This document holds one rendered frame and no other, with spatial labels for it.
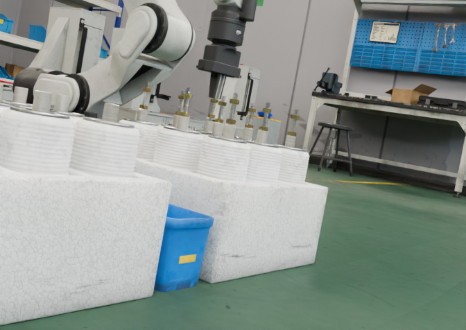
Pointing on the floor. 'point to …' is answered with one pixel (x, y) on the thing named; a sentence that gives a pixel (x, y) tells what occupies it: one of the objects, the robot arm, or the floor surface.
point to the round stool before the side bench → (336, 145)
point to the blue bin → (182, 249)
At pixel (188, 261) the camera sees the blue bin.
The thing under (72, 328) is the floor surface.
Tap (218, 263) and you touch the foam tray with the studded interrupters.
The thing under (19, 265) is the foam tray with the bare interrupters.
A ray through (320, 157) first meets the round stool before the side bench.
